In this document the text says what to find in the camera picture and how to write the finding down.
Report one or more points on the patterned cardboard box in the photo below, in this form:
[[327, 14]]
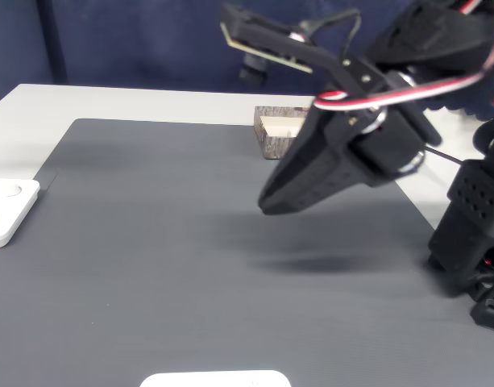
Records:
[[271, 147]]

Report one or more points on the grey table mat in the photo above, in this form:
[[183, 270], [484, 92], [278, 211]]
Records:
[[150, 262]]

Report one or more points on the dark blue curtain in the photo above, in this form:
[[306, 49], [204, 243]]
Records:
[[129, 40]]

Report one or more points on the white square stand plate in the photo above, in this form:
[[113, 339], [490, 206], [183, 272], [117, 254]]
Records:
[[214, 381], [13, 217]]

